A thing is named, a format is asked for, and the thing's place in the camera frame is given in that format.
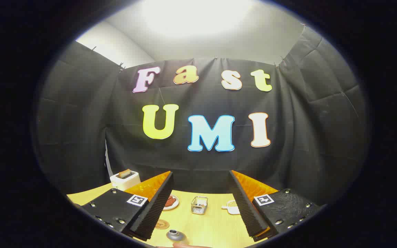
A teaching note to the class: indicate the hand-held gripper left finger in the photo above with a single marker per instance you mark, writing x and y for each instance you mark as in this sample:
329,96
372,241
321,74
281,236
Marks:
157,210

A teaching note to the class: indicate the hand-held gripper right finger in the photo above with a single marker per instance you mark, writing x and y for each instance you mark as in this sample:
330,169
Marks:
245,210

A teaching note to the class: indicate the round cork coaster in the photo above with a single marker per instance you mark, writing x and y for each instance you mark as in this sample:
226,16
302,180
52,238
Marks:
162,224

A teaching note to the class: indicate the silver juice bottle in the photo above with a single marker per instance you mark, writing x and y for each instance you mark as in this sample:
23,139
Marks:
177,237

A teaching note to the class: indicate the small white dish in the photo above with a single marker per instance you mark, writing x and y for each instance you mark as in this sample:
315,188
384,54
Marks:
233,207

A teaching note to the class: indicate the brown meat slice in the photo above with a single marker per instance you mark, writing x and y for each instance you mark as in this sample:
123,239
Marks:
171,201

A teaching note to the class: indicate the white round plate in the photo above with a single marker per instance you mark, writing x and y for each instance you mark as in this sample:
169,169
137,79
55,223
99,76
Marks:
174,206

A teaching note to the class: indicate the wooden table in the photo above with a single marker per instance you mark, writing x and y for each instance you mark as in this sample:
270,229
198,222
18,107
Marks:
205,227

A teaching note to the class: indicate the white toaster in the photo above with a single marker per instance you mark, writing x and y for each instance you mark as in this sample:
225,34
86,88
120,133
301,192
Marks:
124,182

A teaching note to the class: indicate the toast slice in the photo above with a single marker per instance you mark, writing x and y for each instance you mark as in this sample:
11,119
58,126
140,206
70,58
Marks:
124,173

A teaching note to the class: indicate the black backdrop cloth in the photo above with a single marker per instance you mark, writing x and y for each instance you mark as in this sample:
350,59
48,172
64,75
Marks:
198,162

